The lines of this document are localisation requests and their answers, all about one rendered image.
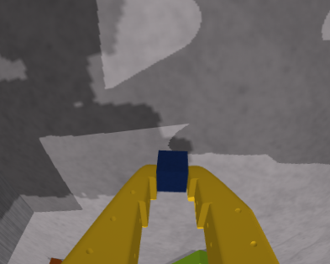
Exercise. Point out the lime green rod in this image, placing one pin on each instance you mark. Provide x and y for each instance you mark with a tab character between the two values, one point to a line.
198	257

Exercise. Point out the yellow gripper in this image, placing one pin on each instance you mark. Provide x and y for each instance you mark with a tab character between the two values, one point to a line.
232	232

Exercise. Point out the orange rod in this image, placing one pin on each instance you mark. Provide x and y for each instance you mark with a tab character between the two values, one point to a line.
55	261

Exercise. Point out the small blue cube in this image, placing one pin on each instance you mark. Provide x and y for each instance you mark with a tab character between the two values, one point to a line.
172	171

